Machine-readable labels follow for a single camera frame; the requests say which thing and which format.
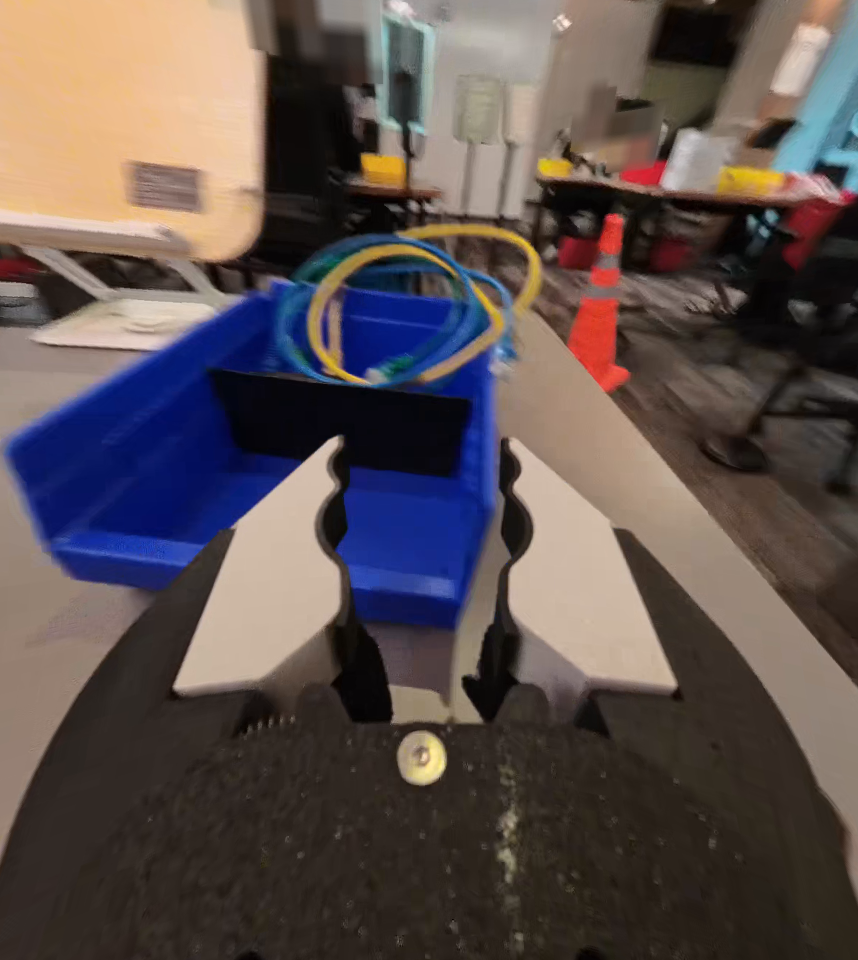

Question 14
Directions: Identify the black bin divider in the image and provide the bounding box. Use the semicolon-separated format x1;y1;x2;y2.
210;369;472;478

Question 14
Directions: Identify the orange traffic cone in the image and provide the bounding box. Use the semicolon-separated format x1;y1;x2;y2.
567;213;632;395

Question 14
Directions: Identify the blue ethernet cable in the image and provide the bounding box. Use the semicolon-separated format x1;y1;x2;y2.
275;234;516;387

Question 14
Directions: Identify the black office chair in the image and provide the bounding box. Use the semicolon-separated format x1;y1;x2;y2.
702;150;858;496

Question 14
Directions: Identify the cluttered wooden table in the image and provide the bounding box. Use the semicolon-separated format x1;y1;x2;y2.
534;171;857;226

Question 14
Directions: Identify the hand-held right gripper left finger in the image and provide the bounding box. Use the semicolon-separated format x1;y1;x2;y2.
172;435;394;725

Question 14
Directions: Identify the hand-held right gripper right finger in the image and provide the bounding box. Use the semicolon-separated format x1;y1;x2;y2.
461;437;680;725

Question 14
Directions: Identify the yellow ethernet cable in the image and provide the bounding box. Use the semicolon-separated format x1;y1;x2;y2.
307;225;542;385

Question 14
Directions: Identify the white stand base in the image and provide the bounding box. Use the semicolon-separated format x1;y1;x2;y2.
30;300;240;352

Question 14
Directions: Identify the paper sign on stand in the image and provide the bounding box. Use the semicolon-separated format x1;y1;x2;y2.
504;82;540;145
455;75;502;145

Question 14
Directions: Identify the blue plastic bin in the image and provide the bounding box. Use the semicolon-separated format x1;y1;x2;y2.
1;281;501;630

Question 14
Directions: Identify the green ethernet cable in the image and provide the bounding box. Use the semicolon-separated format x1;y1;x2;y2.
294;251;418;380

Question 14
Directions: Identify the white paper roll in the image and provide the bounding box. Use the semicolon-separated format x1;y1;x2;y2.
661;127;733;192

